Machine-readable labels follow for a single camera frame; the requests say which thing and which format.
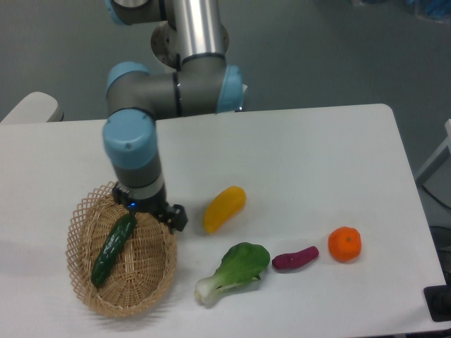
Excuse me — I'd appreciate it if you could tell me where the yellow mango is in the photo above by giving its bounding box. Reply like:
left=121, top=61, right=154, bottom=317
left=202, top=186, right=247, bottom=234

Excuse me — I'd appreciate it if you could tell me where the woven wicker basket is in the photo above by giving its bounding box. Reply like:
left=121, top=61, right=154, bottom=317
left=66, top=182, right=177, bottom=318

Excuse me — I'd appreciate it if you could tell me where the green cucumber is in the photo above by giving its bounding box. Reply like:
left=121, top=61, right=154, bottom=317
left=91, top=213, right=137, bottom=288

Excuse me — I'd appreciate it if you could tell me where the green bok choy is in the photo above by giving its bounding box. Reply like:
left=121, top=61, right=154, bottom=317
left=194, top=242, right=270, bottom=305

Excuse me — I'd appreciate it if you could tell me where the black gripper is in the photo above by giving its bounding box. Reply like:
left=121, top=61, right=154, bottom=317
left=112, top=182, right=187, bottom=234

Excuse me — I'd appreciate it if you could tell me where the purple sweet potato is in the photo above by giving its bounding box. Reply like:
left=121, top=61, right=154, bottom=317
left=272, top=246, right=319, bottom=270

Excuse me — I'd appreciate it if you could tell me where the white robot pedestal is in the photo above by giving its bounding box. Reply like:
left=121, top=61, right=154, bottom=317
left=151, top=21, right=247, bottom=112

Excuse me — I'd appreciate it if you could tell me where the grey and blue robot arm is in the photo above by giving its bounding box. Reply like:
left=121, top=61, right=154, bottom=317
left=102, top=1, right=243, bottom=232

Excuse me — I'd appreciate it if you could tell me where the black device at table edge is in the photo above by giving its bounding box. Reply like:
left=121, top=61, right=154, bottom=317
left=424, top=285, right=450, bottom=323

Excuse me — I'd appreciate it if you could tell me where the white chair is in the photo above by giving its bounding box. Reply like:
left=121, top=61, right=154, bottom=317
left=1, top=92, right=64, bottom=125

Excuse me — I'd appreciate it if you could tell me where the white furniture frame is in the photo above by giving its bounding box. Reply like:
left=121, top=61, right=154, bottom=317
left=414, top=120, right=450, bottom=187

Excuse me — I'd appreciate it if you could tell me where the orange tangerine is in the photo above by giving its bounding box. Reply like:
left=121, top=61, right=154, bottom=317
left=328, top=227, right=362, bottom=263

